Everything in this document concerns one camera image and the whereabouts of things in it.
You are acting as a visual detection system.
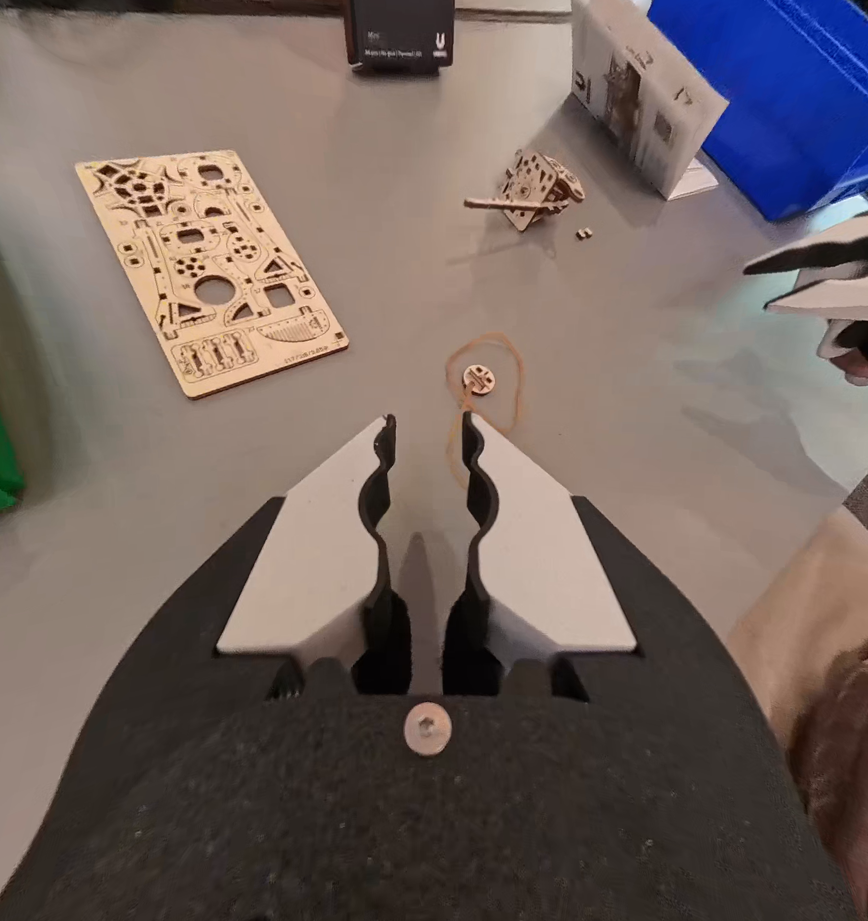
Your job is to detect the white folded instruction booklet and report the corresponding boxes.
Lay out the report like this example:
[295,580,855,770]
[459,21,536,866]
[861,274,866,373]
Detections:
[571,0,730,201]

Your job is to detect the tan rubber band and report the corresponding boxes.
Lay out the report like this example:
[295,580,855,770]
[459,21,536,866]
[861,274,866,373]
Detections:
[445,392,476,492]
[445,331,526,436]

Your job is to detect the person's beige trousers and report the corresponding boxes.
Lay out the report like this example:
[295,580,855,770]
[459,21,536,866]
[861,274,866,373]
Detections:
[725,504,868,756]

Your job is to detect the black box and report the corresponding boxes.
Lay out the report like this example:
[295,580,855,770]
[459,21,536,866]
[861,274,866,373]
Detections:
[344,0,455,75]

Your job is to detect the laser-cut wooden parts sheet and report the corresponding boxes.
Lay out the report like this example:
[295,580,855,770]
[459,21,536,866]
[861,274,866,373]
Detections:
[74,149,351,401]

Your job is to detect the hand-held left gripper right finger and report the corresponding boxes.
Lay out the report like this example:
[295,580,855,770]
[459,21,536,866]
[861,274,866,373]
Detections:
[441,410,638,697]

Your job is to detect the blue plastic bin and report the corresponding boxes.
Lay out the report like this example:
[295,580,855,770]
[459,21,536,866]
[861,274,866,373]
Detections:
[646,0,868,223]

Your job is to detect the wooden model assembly with lever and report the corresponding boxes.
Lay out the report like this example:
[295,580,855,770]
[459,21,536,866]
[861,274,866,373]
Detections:
[464,149,586,233]

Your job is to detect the person's brown clothing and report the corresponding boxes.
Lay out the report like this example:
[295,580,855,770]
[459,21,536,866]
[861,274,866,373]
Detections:
[786,626,868,921]

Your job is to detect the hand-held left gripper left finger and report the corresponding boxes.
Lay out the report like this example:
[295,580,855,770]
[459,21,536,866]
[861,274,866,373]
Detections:
[217,412,411,697]

